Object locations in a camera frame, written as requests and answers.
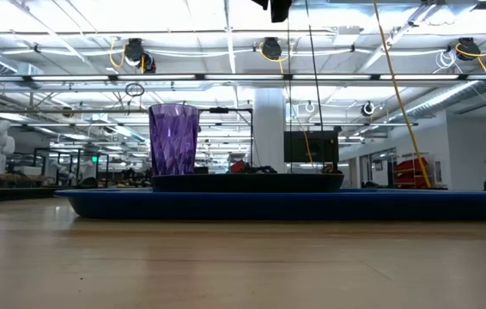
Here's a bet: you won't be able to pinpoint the purple faceted plastic cup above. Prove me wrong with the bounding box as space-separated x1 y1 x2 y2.
148 102 202 177

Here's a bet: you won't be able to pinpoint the black round plate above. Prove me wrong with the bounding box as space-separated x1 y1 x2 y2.
149 173 345 194

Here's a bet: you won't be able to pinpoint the blue plastic tray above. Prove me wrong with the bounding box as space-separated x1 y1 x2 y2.
53 187 486 222

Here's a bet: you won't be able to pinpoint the white square pillar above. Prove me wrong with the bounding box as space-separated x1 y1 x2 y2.
252 88 288 174

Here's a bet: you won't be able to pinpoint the black monitor screen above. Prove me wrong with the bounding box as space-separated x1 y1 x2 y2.
283 130 340 164

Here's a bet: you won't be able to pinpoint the red storage bins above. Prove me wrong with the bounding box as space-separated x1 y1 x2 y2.
392 156 431 188

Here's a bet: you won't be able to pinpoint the black ceiling cable reel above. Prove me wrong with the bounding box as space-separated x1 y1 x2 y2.
123 37 157 74
259 36 283 61
455 37 483 62

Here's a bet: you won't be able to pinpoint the thin black hanging cable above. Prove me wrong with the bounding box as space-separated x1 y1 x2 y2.
285 21 293 174

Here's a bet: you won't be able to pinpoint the long ceiling light rail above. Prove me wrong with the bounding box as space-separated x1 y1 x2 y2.
0 73 486 82

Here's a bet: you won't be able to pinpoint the black metal frame rig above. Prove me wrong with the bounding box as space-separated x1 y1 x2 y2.
197 106 255 175

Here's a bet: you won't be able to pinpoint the yellow hanging cable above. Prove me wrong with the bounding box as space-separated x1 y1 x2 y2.
371 0 433 189

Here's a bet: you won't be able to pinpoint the black coiled cable loop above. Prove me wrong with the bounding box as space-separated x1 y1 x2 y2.
124 82 146 98

